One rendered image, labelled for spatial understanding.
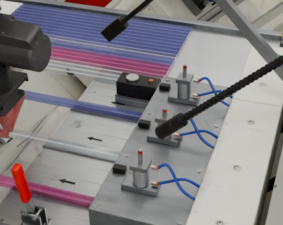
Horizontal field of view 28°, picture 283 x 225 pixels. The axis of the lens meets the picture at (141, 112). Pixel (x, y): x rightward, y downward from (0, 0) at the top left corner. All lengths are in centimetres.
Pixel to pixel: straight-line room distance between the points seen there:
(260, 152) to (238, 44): 46
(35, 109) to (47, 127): 87
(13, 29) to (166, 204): 33
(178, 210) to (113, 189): 10
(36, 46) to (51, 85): 164
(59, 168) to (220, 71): 40
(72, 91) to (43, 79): 15
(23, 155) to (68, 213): 59
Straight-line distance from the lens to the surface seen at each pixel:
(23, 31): 83
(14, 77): 95
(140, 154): 73
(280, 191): 75
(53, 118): 151
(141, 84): 100
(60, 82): 251
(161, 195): 76
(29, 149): 142
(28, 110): 233
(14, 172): 76
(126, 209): 75
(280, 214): 72
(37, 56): 84
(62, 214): 83
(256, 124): 86
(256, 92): 93
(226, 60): 117
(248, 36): 86
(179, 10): 226
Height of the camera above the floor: 169
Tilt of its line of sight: 37 degrees down
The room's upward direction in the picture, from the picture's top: 57 degrees clockwise
